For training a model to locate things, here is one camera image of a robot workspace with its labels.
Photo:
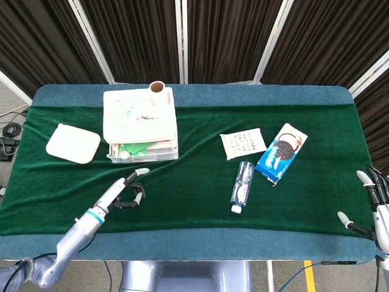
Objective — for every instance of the blue table cover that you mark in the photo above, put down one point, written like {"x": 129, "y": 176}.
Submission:
{"x": 182, "y": 246}

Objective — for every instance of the blue Oreo cookie box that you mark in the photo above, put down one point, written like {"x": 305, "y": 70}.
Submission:
{"x": 281, "y": 153}

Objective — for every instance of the white square plastic lid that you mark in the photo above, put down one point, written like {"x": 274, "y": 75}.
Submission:
{"x": 73, "y": 143}

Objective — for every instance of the white round object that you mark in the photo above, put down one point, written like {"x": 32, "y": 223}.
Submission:
{"x": 125, "y": 155}

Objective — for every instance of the white patterned tissue pack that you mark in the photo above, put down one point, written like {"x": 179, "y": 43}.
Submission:
{"x": 243, "y": 143}

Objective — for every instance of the white table leg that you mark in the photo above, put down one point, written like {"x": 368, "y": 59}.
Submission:
{"x": 270, "y": 276}

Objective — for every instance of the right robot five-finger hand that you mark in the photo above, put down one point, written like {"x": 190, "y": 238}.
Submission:
{"x": 381, "y": 219}

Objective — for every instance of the white plastic drawer cabinet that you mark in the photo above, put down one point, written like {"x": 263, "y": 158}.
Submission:
{"x": 139, "y": 121}

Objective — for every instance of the green velvet cloth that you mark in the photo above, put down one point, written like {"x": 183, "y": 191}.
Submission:
{"x": 188, "y": 194}

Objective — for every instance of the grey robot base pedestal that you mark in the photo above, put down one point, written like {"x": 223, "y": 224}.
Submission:
{"x": 185, "y": 276}

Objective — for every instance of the clear plastic drawer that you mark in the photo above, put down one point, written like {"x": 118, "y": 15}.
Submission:
{"x": 164, "y": 152}

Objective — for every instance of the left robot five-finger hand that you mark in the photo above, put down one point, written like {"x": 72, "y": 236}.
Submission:
{"x": 114, "y": 191}

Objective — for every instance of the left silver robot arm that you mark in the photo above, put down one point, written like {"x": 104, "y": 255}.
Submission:
{"x": 73, "y": 240}

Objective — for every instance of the green packet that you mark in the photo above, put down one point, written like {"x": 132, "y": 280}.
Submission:
{"x": 135, "y": 148}

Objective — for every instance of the clear plastic water bottle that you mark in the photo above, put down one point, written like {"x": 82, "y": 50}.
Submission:
{"x": 242, "y": 185}

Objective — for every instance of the black flat device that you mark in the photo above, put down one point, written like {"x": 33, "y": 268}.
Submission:
{"x": 338, "y": 262}

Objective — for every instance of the dark folding screen panel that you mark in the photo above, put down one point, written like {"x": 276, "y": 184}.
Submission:
{"x": 328, "y": 39}
{"x": 225, "y": 36}
{"x": 133, "y": 36}
{"x": 377, "y": 121}
{"x": 39, "y": 39}

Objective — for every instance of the paper roll with cardboard core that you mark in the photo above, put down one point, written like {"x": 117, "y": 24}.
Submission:
{"x": 157, "y": 91}

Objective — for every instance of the black power adapter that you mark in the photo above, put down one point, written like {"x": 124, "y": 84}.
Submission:
{"x": 7, "y": 149}

